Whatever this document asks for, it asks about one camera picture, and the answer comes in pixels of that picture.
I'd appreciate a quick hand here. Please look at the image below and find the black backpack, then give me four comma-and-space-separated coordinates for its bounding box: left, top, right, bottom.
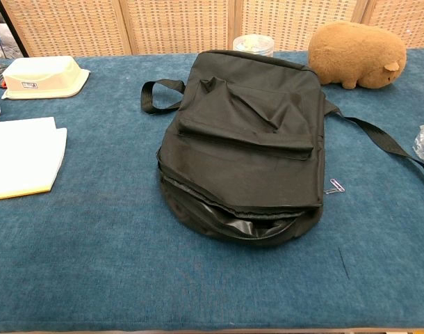
140, 49, 424, 248

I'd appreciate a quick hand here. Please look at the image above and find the white yellow booklet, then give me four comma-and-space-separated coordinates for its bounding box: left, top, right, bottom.
0, 117, 68, 202

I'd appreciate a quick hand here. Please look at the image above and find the clear jar of coloured chalk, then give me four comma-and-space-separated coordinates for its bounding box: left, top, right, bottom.
232, 34, 275, 57

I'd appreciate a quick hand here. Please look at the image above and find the rattan folding screen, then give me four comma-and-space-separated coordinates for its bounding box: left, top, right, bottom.
0, 0, 424, 57

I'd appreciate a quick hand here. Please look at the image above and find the blue table cover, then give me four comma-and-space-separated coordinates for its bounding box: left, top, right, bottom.
0, 47, 424, 331

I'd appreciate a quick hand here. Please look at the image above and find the brown capybara plush toy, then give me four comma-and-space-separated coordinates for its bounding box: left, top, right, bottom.
308, 20, 407, 90

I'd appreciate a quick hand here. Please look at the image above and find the cream plastic lunch box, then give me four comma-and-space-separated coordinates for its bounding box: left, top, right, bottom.
1, 55, 91, 101

